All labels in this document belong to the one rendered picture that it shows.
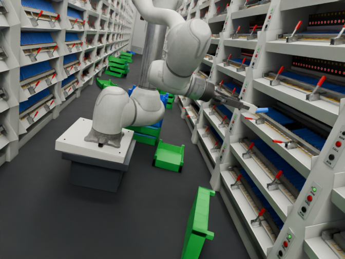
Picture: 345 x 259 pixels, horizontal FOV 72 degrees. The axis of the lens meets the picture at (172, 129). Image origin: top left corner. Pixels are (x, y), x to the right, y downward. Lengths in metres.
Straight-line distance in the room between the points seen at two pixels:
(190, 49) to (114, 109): 0.57
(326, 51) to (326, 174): 0.41
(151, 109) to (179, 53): 0.58
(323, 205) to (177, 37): 0.65
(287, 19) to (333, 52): 0.49
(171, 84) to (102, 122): 0.49
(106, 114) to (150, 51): 0.39
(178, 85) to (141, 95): 0.45
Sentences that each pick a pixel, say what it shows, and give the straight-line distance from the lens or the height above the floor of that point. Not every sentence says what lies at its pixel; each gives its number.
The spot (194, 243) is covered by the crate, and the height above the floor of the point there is 0.14.
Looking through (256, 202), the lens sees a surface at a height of 0.19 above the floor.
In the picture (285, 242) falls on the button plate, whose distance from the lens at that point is 0.97.
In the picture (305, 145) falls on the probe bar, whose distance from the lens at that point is 0.99.
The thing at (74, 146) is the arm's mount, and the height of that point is 0.24.
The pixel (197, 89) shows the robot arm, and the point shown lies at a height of 0.66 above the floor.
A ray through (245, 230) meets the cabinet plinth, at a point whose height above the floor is 0.05.
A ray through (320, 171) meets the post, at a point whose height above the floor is 0.54.
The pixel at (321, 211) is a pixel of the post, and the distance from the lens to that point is 0.87.
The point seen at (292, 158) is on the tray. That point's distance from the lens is 0.97.
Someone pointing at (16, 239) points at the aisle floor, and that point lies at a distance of 1.12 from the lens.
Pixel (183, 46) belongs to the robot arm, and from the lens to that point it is 0.74.
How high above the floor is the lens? 0.80
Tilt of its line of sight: 20 degrees down
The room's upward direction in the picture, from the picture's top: 14 degrees clockwise
